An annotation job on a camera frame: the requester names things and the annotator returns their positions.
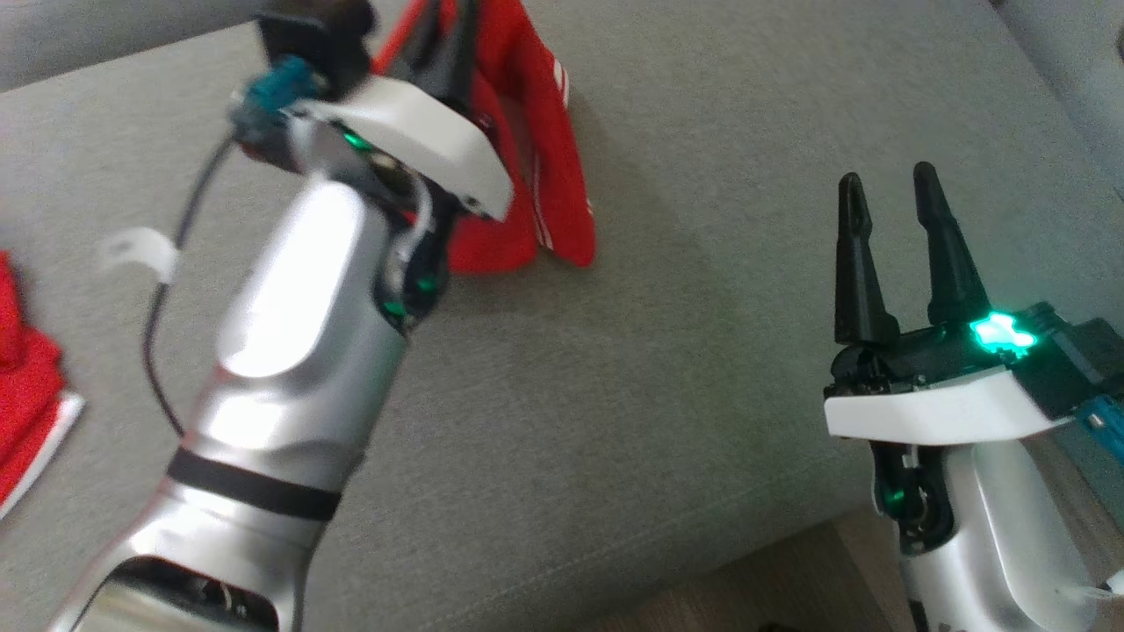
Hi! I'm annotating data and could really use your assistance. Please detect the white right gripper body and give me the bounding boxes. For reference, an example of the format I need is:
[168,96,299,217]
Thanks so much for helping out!
[824,305,1081,446]

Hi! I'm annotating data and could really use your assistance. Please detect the teal left cable connector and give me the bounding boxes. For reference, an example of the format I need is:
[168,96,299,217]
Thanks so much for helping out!
[230,55,324,148]

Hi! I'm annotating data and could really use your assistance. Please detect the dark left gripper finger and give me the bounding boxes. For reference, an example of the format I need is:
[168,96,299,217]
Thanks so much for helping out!
[443,0,482,106]
[411,0,449,94]

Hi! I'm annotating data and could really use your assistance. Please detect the teal right cable connector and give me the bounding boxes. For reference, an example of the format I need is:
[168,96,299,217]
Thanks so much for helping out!
[1076,395,1124,464]

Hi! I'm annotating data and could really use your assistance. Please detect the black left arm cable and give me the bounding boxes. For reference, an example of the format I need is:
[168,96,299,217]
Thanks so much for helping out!
[142,136,238,438]

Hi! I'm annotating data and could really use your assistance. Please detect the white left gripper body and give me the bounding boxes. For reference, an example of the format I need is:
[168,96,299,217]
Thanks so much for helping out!
[290,75,515,220]

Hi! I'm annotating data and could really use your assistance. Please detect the grey sofa back cushion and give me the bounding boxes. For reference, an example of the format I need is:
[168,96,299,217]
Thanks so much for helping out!
[0,0,264,93]

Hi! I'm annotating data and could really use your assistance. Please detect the white cable label tag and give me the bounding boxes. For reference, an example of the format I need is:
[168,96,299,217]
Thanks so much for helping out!
[98,226,182,284]

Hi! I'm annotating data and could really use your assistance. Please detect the red numbered jersey shirt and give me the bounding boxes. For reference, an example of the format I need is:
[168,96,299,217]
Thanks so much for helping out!
[373,0,598,275]

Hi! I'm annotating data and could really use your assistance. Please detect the red mesh shorts white stripes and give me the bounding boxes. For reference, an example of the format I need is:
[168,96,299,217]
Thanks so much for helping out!
[0,253,86,521]

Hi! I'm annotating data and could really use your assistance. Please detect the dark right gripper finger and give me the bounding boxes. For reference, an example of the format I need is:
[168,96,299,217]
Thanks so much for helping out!
[913,162,993,326]
[834,173,901,345]

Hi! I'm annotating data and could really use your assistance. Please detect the teal cable connector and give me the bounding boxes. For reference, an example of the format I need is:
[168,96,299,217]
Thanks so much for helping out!
[1076,395,1124,464]
[230,55,324,148]

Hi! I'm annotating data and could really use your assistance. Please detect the grey fabric sofa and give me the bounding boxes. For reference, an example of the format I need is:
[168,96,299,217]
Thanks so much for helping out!
[0,0,1124,632]

